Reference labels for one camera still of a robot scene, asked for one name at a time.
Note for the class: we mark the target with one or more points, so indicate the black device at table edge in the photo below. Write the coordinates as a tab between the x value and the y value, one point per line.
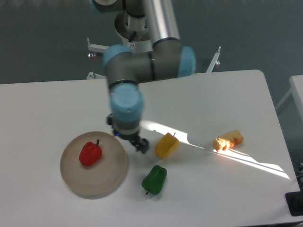
295	203

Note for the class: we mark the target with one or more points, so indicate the yellow bell pepper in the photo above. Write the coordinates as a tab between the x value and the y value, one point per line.
166	146

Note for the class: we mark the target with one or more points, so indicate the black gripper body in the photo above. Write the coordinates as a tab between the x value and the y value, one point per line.
125	130

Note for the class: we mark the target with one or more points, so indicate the round beige plate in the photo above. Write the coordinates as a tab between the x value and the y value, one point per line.
101	178

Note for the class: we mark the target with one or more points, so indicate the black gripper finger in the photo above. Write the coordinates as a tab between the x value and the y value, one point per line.
142	145

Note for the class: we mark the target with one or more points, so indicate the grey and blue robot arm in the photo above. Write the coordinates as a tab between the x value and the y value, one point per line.
154	52

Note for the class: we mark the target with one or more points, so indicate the red bell pepper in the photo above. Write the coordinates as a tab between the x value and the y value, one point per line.
90	153

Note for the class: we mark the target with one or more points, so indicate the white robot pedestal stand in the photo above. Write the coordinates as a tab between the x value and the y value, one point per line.
136	38

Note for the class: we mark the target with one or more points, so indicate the fried chicken toy piece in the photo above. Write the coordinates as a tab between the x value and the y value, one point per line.
228	140

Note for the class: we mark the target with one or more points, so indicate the green bell pepper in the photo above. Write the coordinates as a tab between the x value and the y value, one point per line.
154	181

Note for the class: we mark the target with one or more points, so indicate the white side table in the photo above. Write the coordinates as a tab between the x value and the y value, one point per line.
294	93

